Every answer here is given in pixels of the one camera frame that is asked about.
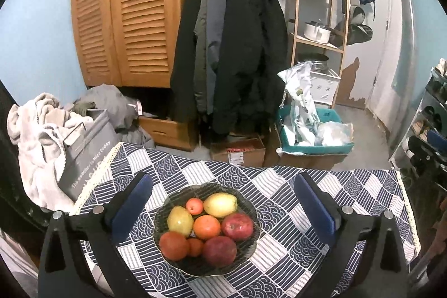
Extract teal plastic bin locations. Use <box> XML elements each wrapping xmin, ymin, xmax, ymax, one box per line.
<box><xmin>276</xmin><ymin>107</ymin><xmax>355</xmax><ymax>155</ymax></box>

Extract rows of shoes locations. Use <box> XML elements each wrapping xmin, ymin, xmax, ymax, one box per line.
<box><xmin>401</xmin><ymin>59</ymin><xmax>447</xmax><ymax>159</ymax></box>

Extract white door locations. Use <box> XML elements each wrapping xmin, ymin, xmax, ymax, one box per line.
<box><xmin>347</xmin><ymin>0</ymin><xmax>392</xmax><ymax>113</ymax></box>

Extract wooden shelf rack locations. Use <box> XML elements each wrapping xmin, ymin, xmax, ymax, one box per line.
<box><xmin>288</xmin><ymin>0</ymin><xmax>351</xmax><ymax>110</ymax></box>

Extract dark glass bowl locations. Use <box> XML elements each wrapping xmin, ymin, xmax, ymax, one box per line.
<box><xmin>153</xmin><ymin>182</ymin><xmax>262</xmax><ymax>277</ymax></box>

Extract red apple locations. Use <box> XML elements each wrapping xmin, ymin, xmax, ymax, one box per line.
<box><xmin>203</xmin><ymin>236</ymin><xmax>238</xmax><ymax>268</ymax></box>
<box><xmin>221</xmin><ymin>213</ymin><xmax>254</xmax><ymax>242</ymax></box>

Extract white printed rice bag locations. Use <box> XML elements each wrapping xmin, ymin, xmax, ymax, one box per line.
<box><xmin>277</xmin><ymin>61</ymin><xmax>321</xmax><ymax>147</ymax></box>

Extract grey shoe rack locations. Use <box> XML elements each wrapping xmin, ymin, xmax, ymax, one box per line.
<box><xmin>389</xmin><ymin>57</ymin><xmax>447</xmax><ymax>173</ymax></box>

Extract beige fleece robe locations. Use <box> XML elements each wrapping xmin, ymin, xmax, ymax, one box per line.
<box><xmin>7</xmin><ymin>93</ymin><xmax>95</xmax><ymax>213</ymax></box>

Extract grey jacket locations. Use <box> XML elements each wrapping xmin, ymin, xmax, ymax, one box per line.
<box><xmin>194</xmin><ymin>0</ymin><xmax>227</xmax><ymax>115</ymax></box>

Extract blue white patterned tablecloth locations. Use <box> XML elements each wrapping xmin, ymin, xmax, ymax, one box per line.
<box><xmin>72</xmin><ymin>142</ymin><xmax>421</xmax><ymax>298</ymax></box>

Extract white lattice basket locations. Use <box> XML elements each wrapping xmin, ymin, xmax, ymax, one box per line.
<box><xmin>309</xmin><ymin>70</ymin><xmax>341</xmax><ymax>106</ymax></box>

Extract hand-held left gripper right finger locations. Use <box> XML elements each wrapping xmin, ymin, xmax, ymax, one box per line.
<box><xmin>293</xmin><ymin>172</ymin><xmax>411</xmax><ymax>298</ymax></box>

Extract wooden drawer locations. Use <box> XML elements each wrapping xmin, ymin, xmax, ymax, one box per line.
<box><xmin>138</xmin><ymin>116</ymin><xmax>199</xmax><ymax>152</ymax></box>

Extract orange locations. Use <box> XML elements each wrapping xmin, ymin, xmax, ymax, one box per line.
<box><xmin>160</xmin><ymin>231</ymin><xmax>190</xmax><ymax>261</ymax></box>
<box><xmin>193</xmin><ymin>215</ymin><xmax>222</xmax><ymax>240</ymax></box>

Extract small tangerine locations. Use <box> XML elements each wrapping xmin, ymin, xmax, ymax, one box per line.
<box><xmin>187</xmin><ymin>238</ymin><xmax>205</xmax><ymax>257</ymax></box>
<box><xmin>185</xmin><ymin>198</ymin><xmax>204</xmax><ymax>215</ymax></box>

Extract silver metal pole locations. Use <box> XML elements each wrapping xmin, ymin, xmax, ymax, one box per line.
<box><xmin>387</xmin><ymin>0</ymin><xmax>419</xmax><ymax>152</ymax></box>

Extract clear plastic bag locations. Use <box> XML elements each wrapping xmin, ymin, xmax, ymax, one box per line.
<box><xmin>316</xmin><ymin>121</ymin><xmax>354</xmax><ymax>147</ymax></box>

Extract black hooded coat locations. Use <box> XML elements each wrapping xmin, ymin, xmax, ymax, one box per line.
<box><xmin>170</xmin><ymin>0</ymin><xmax>290</xmax><ymax>136</ymax></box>

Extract green hanging bag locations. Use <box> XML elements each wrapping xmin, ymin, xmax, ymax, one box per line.
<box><xmin>335</xmin><ymin>5</ymin><xmax>374</xmax><ymax>46</ymax></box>

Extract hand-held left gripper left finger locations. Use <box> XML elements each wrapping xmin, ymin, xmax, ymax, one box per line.
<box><xmin>38</xmin><ymin>171</ymin><xmax>154</xmax><ymax>298</ymax></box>

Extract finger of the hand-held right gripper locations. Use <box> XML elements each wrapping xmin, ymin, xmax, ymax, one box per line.
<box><xmin>428</xmin><ymin>130</ymin><xmax>447</xmax><ymax>146</ymax></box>
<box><xmin>408</xmin><ymin>135</ymin><xmax>447</xmax><ymax>176</ymax></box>

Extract pile of grey clothes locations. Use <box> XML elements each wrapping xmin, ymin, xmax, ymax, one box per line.
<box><xmin>63</xmin><ymin>84</ymin><xmax>156</xmax><ymax>148</ymax></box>

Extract wooden louvered wardrobe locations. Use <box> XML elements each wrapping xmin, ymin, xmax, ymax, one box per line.
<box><xmin>71</xmin><ymin>0</ymin><xmax>201</xmax><ymax>89</ymax></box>

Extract grey fabric storage bag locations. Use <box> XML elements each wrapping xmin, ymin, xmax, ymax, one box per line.
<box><xmin>58</xmin><ymin>109</ymin><xmax>119</xmax><ymax>201</ymax></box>

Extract small cardboard box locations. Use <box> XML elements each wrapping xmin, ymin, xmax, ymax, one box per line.
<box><xmin>210</xmin><ymin>135</ymin><xmax>267</xmax><ymax>166</ymax></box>

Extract green red mango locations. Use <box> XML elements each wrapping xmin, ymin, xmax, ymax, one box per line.
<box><xmin>167</xmin><ymin>205</ymin><xmax>194</xmax><ymax>237</ymax></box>

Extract steel steamer pot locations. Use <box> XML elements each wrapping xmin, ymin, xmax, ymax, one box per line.
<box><xmin>297</xmin><ymin>54</ymin><xmax>330</xmax><ymax>72</ymax></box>

